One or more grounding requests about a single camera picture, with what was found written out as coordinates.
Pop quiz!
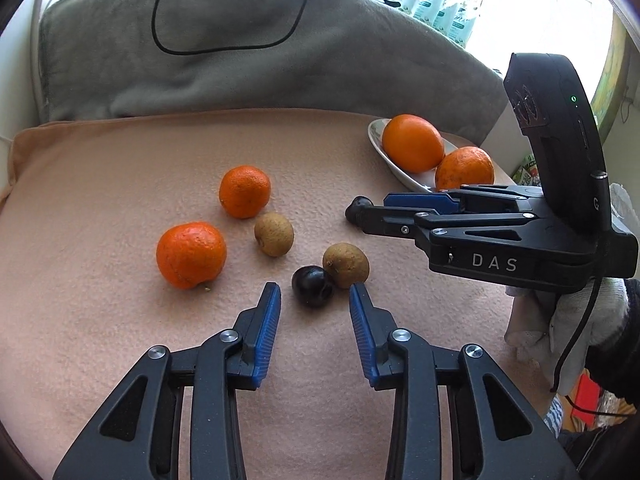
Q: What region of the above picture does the big mandarin near gripper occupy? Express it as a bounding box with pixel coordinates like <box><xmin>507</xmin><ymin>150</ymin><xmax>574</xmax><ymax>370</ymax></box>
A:
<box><xmin>156</xmin><ymin>222</ymin><xmax>227</xmax><ymax>289</ymax></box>

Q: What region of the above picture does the black looped cable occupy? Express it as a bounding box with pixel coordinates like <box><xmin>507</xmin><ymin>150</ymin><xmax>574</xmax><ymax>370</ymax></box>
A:
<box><xmin>150</xmin><ymin>0</ymin><xmax>313</xmax><ymax>57</ymax></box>

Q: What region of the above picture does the white gloved hand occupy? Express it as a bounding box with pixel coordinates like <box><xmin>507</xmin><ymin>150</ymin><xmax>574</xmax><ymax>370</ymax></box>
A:
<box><xmin>504</xmin><ymin>278</ymin><xmax>629</xmax><ymax>394</ymax></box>

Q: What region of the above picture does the dark plum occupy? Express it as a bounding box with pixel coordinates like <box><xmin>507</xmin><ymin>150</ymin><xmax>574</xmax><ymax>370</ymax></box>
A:
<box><xmin>292</xmin><ymin>266</ymin><xmax>335</xmax><ymax>309</ymax></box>

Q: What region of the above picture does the small mandarin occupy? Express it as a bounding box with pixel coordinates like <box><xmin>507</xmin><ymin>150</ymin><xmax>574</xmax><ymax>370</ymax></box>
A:
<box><xmin>218</xmin><ymin>165</ymin><xmax>271</xmax><ymax>220</ymax></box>

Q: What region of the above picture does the floral white plate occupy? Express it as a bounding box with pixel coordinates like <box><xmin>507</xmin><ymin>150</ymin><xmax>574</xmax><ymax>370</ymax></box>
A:
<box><xmin>368</xmin><ymin>114</ymin><xmax>456</xmax><ymax>192</ymax></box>

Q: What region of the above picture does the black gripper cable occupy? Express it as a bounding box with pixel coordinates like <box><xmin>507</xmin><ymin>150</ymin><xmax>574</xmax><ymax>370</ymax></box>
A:
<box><xmin>549</xmin><ymin>238</ymin><xmax>637</xmax><ymax>418</ymax></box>

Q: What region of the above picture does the grey blanket on backrest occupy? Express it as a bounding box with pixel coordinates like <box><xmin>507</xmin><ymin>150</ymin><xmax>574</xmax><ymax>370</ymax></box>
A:
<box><xmin>38</xmin><ymin>0</ymin><xmax>508</xmax><ymax>143</ymax></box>

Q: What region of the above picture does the pink blanket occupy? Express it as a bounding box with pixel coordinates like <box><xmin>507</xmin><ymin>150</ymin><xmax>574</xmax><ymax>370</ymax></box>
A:
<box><xmin>1</xmin><ymin>110</ymin><xmax>551</xmax><ymax>479</ymax></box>

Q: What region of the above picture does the brown longan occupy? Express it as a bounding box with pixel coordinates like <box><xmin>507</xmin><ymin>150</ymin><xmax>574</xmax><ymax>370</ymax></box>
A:
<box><xmin>322</xmin><ymin>242</ymin><xmax>370</xmax><ymax>289</ymax></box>
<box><xmin>254</xmin><ymin>212</ymin><xmax>295</xmax><ymax>258</ymax></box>

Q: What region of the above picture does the brown longan lower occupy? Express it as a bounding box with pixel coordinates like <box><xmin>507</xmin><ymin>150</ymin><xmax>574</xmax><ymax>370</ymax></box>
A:
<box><xmin>322</xmin><ymin>242</ymin><xmax>370</xmax><ymax>289</ymax></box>

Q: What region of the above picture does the green juice carton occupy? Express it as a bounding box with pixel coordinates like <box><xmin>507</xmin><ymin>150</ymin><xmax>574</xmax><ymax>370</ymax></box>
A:
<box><xmin>512</xmin><ymin>153</ymin><xmax>540</xmax><ymax>186</ymax></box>

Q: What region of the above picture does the white sofa armrest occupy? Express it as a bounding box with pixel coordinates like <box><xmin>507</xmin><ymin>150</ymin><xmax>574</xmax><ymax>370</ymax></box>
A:
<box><xmin>0</xmin><ymin>0</ymin><xmax>42</xmax><ymax>188</ymax></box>

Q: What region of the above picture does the brown longan upper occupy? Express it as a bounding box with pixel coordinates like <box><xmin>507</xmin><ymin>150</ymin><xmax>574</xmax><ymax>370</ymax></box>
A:
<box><xmin>254</xmin><ymin>212</ymin><xmax>295</xmax><ymax>258</ymax></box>

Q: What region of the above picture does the speckled orange on plate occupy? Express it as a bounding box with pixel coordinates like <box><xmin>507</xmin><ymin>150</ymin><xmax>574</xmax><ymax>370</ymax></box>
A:
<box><xmin>435</xmin><ymin>146</ymin><xmax>495</xmax><ymax>191</ymax></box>

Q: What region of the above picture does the large smooth orange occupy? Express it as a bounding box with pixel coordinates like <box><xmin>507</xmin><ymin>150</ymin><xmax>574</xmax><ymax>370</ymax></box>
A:
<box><xmin>382</xmin><ymin>114</ymin><xmax>445</xmax><ymax>174</ymax></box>

